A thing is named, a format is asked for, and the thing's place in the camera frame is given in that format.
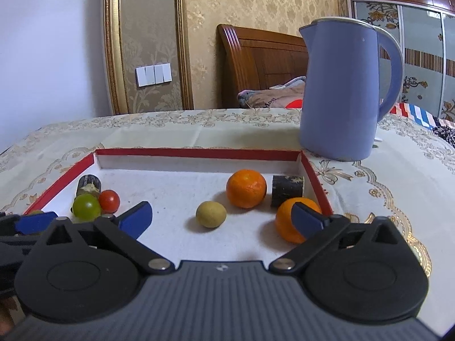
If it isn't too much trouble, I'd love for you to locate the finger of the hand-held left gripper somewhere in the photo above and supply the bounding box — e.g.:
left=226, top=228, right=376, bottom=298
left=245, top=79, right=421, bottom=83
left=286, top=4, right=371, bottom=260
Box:
left=14, top=211, right=58, bottom=236

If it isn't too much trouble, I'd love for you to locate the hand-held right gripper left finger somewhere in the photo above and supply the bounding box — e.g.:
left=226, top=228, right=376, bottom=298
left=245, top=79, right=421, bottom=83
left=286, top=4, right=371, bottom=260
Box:
left=37, top=201, right=176, bottom=276

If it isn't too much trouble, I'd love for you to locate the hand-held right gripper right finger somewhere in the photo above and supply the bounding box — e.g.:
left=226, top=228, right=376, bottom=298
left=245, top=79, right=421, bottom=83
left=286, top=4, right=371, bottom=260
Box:
left=268, top=202, right=410, bottom=275

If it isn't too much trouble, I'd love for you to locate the orange mandarin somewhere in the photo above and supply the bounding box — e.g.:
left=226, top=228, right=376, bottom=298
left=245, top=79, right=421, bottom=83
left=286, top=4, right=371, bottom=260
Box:
left=275, top=197, right=322, bottom=244
left=226, top=169, right=267, bottom=209

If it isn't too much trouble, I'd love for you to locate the red cherry tomato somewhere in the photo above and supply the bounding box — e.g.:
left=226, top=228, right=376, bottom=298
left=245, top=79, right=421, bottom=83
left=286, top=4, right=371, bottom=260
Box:
left=98, top=190, right=121, bottom=213

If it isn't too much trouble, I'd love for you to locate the large dark eggplant piece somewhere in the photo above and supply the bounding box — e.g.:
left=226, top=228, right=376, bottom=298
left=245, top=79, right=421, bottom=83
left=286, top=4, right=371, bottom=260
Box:
left=271, top=175, right=305, bottom=207

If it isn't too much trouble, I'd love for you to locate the red cardboard box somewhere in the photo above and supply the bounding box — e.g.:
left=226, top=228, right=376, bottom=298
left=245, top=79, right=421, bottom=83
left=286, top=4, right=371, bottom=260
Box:
left=23, top=148, right=335, bottom=263

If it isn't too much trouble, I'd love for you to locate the small dark eggplant piece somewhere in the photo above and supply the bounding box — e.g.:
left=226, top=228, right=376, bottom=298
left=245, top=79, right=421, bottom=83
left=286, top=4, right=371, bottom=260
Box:
left=76, top=174, right=102, bottom=197

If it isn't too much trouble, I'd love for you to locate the tan longan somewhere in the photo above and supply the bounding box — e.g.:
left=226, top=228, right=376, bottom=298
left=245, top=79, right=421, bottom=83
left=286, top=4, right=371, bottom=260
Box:
left=195, top=201, right=227, bottom=228

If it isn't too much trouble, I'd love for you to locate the blue electric kettle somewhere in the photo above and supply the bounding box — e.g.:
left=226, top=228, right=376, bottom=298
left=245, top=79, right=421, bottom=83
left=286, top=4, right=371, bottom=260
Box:
left=298, top=17, right=404, bottom=162

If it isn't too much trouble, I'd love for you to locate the patterned pillow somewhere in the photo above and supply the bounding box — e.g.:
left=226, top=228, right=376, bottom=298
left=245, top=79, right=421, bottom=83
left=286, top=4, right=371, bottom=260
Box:
left=237, top=76, right=307, bottom=109

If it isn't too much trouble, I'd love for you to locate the striped colourful blanket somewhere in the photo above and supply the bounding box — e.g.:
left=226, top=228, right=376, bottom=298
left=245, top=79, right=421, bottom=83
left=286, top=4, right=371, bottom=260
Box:
left=389, top=102, right=455, bottom=128

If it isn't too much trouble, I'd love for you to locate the dark patterned cloth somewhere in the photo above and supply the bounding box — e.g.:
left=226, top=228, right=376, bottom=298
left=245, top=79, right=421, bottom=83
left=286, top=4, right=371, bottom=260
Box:
left=432, top=124, right=455, bottom=148

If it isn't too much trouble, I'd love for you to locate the brown wooden headboard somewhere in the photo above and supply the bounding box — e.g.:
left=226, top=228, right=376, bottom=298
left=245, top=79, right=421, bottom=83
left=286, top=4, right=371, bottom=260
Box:
left=218, top=24, right=309, bottom=109

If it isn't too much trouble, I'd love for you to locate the wardrobe with floral doors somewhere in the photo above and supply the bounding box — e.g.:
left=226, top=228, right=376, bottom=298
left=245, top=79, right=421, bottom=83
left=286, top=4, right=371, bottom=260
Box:
left=346, top=0, right=455, bottom=123

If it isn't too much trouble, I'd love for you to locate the white wall switch panel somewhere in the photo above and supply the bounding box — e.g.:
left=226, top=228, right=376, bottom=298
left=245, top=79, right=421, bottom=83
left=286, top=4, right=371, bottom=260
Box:
left=135, top=63, right=173, bottom=88

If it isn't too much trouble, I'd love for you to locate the gold wall panel frame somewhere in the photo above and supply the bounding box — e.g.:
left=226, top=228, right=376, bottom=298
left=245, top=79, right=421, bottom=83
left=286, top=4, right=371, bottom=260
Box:
left=103, top=0, right=194, bottom=115

